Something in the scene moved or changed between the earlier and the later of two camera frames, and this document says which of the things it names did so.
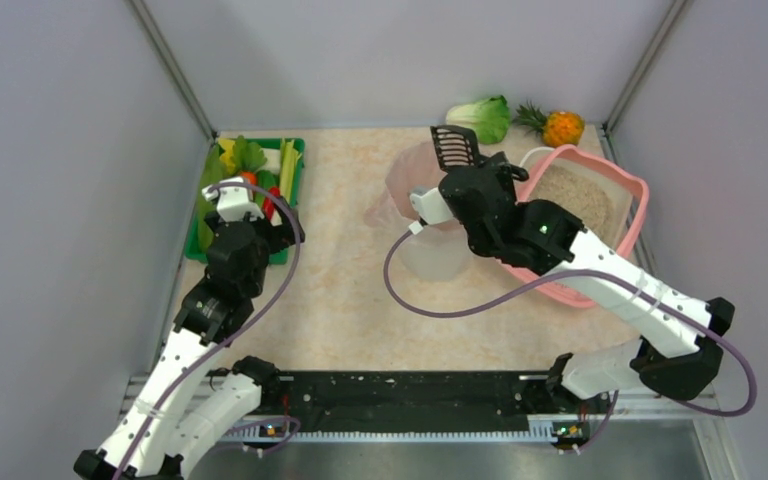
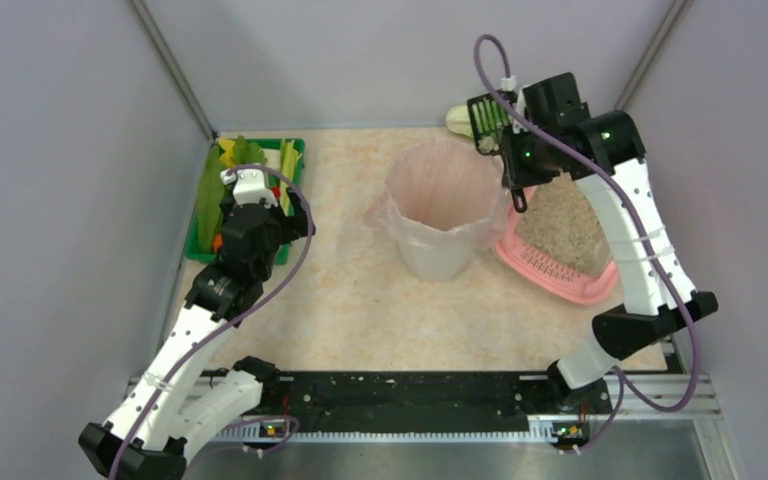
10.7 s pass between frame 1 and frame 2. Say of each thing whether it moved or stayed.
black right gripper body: moved
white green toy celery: stayed
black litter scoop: moved
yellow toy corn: stayed
